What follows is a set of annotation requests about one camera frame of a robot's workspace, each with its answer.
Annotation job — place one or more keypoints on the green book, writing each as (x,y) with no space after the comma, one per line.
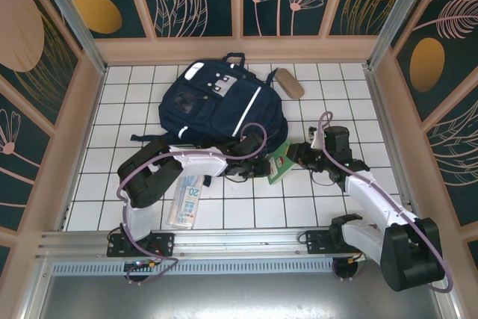
(278,173)

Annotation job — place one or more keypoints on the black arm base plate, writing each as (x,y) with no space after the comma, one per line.
(164,244)
(317,242)

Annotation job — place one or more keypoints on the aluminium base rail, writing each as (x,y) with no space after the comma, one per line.
(231,244)

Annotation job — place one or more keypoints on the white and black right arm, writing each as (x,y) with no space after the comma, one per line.
(373,195)

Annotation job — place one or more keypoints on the aluminium corner post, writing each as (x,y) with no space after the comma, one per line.
(74,20)
(396,20)

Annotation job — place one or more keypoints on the clear plastic pouch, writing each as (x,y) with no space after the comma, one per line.
(185,207)

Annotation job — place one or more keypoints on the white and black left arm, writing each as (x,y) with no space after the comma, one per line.
(198,162)

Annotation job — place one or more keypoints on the beige wood-look glasses case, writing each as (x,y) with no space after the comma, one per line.
(289,83)

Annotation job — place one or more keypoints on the aluminium side rail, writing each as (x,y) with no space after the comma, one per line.
(386,139)

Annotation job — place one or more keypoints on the small circuit board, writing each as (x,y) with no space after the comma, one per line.
(142,266)

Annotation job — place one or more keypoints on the navy blue backpack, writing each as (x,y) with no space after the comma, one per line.
(209,110)

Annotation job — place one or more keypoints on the yellow power connector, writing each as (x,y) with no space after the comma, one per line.
(354,260)

